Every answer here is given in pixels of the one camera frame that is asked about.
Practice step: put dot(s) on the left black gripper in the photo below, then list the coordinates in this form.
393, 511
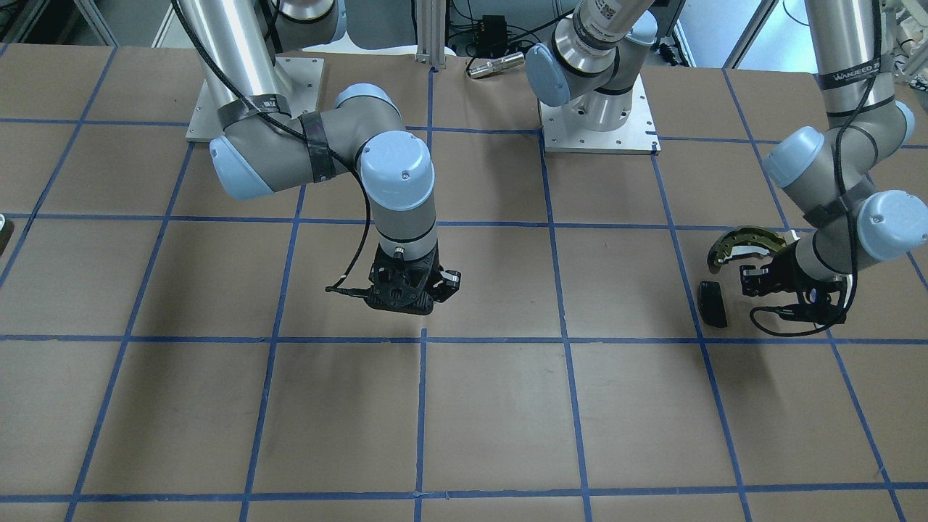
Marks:
782, 272

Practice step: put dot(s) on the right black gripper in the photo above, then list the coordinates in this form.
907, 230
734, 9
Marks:
447, 282

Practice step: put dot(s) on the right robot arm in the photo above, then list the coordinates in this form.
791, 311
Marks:
266, 145

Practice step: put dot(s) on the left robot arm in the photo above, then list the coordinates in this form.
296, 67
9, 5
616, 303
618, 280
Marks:
594, 54

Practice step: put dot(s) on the green brake shoe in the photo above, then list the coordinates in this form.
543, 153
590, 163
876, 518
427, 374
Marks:
743, 242

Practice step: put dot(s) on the black brake pad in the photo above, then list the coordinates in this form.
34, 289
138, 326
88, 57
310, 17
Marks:
711, 306

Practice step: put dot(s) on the silver cylindrical tool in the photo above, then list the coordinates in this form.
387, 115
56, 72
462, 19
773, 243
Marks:
495, 66

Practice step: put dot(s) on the black electronics box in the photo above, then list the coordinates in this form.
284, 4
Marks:
491, 36

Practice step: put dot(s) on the aluminium frame post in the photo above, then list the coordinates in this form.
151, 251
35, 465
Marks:
430, 25

